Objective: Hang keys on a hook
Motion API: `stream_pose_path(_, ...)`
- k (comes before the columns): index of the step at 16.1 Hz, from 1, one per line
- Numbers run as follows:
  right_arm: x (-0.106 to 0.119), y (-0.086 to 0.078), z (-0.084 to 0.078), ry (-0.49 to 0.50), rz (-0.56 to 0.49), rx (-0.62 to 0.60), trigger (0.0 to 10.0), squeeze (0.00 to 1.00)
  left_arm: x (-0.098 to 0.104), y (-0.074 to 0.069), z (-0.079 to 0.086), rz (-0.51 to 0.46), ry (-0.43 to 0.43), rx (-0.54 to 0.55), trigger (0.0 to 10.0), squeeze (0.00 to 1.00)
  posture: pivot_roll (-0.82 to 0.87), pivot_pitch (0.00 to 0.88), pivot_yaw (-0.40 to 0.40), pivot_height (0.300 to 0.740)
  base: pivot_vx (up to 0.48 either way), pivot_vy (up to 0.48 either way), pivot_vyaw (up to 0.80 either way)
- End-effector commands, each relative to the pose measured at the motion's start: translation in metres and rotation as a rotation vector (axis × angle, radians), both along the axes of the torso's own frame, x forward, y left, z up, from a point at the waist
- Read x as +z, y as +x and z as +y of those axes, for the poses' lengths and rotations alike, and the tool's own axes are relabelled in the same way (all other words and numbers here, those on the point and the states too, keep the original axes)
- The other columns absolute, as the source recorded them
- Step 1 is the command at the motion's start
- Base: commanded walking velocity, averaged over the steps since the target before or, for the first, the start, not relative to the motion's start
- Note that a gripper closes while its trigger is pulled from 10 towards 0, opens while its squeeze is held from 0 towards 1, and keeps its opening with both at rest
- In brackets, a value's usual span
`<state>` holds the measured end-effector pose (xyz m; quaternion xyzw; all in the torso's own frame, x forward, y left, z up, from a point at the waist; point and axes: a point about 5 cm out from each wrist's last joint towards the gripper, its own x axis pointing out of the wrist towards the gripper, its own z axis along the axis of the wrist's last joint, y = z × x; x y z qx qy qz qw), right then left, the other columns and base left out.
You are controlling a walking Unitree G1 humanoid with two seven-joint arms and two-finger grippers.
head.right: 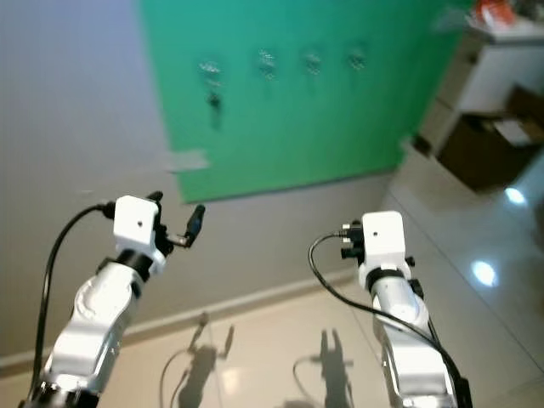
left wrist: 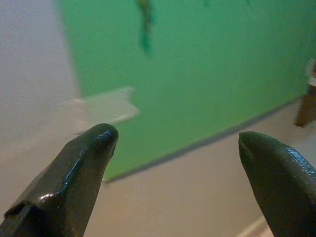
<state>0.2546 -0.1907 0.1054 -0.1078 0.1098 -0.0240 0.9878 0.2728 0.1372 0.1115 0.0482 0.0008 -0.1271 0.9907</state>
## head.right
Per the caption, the grey tape strip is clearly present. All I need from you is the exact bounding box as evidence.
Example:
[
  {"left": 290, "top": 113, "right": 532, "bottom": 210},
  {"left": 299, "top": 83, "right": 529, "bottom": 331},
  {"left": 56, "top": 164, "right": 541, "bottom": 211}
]
[{"left": 168, "top": 150, "right": 211, "bottom": 173}]

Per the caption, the dark key bunch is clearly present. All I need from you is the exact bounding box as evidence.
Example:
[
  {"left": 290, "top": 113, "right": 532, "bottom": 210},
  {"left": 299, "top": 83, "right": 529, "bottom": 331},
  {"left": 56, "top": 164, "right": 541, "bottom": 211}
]
[{"left": 205, "top": 85, "right": 223, "bottom": 130}]

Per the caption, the brown cardboard box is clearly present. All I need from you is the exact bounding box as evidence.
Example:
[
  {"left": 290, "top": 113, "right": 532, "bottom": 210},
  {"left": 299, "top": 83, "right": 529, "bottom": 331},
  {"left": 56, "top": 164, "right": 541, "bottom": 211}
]
[{"left": 436, "top": 110, "right": 544, "bottom": 193}]

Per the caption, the white shelf cabinet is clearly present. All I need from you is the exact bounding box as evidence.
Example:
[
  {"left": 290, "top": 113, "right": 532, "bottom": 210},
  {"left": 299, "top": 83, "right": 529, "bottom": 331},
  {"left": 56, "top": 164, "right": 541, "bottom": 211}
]
[{"left": 412, "top": 17, "right": 544, "bottom": 167}]

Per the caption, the orange packet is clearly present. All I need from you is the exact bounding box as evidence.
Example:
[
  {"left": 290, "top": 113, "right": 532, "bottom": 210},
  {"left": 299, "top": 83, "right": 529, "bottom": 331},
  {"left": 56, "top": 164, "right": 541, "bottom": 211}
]
[{"left": 474, "top": 0, "right": 516, "bottom": 26}]

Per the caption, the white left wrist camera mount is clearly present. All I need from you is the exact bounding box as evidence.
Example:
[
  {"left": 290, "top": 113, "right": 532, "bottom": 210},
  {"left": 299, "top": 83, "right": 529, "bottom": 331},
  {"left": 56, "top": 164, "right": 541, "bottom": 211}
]
[{"left": 112, "top": 195, "right": 162, "bottom": 257}]

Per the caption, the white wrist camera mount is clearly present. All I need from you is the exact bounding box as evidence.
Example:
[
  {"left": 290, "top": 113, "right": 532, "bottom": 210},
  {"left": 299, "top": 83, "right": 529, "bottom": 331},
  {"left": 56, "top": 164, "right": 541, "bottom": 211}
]
[
  {"left": 359, "top": 210, "right": 408, "bottom": 274},
  {"left": 112, "top": 195, "right": 162, "bottom": 257}
]

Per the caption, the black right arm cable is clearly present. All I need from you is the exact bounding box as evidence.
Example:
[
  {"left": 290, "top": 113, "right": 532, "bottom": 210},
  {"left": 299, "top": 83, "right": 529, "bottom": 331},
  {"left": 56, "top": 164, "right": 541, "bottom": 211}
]
[{"left": 308, "top": 221, "right": 473, "bottom": 405}]

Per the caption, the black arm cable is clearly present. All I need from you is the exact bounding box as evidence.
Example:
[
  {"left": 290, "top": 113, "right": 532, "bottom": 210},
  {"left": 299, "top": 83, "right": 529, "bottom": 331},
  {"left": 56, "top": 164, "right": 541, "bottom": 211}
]
[
  {"left": 308, "top": 221, "right": 473, "bottom": 405},
  {"left": 31, "top": 201, "right": 117, "bottom": 400}
]

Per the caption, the metal wall hook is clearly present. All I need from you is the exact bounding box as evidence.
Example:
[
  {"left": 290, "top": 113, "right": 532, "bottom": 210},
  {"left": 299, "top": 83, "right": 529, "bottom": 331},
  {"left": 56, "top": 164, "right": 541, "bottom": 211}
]
[
  {"left": 198, "top": 59, "right": 222, "bottom": 87},
  {"left": 256, "top": 50, "right": 278, "bottom": 79},
  {"left": 302, "top": 48, "right": 324, "bottom": 76},
  {"left": 347, "top": 44, "right": 369, "bottom": 71}
]

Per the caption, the green wall board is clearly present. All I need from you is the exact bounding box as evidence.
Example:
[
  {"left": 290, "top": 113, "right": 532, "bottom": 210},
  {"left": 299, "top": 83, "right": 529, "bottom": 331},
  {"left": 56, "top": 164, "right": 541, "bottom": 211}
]
[{"left": 138, "top": 0, "right": 474, "bottom": 204}]

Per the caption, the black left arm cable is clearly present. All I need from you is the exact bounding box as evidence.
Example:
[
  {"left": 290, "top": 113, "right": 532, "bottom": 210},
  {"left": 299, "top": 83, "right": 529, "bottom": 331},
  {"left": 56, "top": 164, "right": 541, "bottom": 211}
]
[{"left": 31, "top": 201, "right": 117, "bottom": 400}]

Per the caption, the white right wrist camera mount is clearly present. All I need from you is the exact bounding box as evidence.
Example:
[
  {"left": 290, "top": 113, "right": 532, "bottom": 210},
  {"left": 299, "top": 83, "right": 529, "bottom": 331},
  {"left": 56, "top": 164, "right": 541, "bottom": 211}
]
[{"left": 359, "top": 210, "right": 408, "bottom": 274}]

